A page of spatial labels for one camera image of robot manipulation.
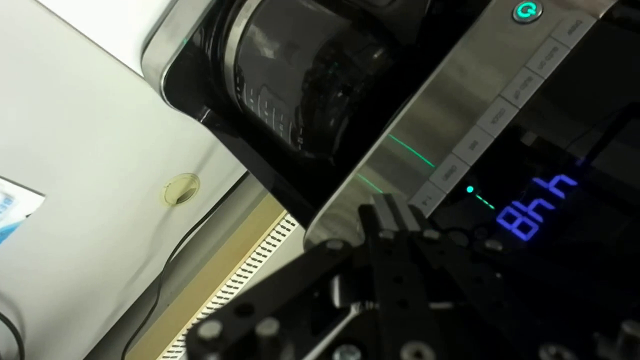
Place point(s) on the black and steel coffeemaker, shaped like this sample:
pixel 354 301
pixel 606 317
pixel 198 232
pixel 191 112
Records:
pixel 427 112

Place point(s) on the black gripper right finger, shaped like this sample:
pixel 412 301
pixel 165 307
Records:
pixel 480 301

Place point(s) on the wooden radiator cover with grille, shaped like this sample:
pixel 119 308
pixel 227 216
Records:
pixel 220 281

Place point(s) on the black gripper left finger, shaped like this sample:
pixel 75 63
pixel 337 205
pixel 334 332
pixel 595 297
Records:
pixel 373 292

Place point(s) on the blue and white sticker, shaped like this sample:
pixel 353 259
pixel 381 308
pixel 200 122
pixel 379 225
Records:
pixel 14 208

